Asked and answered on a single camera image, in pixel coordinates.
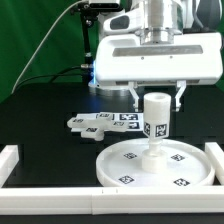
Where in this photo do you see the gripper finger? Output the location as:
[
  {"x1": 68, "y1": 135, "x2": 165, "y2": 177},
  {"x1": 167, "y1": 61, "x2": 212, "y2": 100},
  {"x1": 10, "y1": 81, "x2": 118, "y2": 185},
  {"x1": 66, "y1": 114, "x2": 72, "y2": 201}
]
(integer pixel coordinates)
[
  {"x1": 129, "y1": 83, "x2": 142, "y2": 112},
  {"x1": 172, "y1": 80, "x2": 187, "y2": 112}
]

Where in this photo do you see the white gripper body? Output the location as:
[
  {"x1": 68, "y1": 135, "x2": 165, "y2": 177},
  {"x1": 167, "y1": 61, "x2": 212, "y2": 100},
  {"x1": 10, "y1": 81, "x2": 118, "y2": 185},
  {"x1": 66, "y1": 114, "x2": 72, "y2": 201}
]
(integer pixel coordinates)
[{"x1": 95, "y1": 33, "x2": 223, "y2": 86}]

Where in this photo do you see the white cross table base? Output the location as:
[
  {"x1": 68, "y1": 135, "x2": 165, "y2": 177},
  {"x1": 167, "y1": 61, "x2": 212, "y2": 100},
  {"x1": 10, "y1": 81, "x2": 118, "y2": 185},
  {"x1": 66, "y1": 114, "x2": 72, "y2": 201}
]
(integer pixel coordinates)
[{"x1": 67, "y1": 112, "x2": 129, "y2": 141}]

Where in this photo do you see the white round table top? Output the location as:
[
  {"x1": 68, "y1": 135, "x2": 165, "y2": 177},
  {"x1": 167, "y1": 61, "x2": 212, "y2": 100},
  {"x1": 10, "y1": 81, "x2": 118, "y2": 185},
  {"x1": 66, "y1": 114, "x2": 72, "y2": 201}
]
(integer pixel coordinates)
[{"x1": 96, "y1": 138, "x2": 215, "y2": 187}]

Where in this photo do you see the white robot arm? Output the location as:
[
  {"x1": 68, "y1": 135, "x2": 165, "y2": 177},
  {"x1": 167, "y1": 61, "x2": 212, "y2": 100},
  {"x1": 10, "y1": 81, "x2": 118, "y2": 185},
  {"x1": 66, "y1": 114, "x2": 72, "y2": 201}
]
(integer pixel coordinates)
[{"x1": 89, "y1": 0, "x2": 223, "y2": 109}]

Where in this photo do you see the white marker sheet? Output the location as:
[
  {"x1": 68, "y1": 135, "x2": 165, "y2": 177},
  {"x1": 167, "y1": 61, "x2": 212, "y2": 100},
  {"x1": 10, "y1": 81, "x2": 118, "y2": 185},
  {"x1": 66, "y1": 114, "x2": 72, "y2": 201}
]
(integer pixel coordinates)
[{"x1": 75, "y1": 113, "x2": 143, "y2": 131}]

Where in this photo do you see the white right fence bar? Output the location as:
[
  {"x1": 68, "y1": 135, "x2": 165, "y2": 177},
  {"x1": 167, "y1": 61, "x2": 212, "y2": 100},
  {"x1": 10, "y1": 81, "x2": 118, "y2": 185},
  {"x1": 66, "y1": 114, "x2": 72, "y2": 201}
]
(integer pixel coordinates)
[{"x1": 205, "y1": 142, "x2": 224, "y2": 186}]

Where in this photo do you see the white fence bar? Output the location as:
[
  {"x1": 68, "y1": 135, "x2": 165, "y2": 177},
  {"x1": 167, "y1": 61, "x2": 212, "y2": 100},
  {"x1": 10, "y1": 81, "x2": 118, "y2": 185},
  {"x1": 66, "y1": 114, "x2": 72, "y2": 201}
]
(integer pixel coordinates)
[
  {"x1": 0, "y1": 186, "x2": 224, "y2": 215},
  {"x1": 0, "y1": 145, "x2": 19, "y2": 188},
  {"x1": 205, "y1": 142, "x2": 224, "y2": 186}
]

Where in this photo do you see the white front fence bar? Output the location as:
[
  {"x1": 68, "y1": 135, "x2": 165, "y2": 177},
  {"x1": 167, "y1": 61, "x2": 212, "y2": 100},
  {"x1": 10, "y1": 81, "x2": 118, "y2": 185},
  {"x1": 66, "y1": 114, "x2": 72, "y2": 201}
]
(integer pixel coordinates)
[{"x1": 0, "y1": 186, "x2": 224, "y2": 215}]

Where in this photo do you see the white left fence bar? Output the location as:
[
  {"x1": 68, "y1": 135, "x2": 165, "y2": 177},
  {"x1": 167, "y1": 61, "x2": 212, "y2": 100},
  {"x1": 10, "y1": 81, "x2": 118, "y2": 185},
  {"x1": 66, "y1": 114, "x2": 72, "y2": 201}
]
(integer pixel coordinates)
[{"x1": 0, "y1": 145, "x2": 19, "y2": 188}]

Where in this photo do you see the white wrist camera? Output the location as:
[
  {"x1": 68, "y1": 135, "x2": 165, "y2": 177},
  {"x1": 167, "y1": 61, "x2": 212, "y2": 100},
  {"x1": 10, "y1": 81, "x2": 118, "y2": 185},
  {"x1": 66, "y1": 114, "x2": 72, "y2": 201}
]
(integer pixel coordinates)
[{"x1": 103, "y1": 8, "x2": 144, "y2": 35}]

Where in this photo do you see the black cable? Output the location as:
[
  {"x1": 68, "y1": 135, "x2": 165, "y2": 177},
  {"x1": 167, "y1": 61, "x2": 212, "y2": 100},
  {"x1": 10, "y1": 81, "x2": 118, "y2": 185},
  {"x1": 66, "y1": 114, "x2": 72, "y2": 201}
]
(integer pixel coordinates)
[{"x1": 15, "y1": 65, "x2": 93, "y2": 90}]

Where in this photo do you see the white cable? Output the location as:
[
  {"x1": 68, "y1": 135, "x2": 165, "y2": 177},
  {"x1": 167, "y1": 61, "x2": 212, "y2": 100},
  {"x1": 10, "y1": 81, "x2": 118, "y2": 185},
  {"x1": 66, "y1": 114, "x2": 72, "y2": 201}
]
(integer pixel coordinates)
[{"x1": 11, "y1": 0, "x2": 84, "y2": 95}]

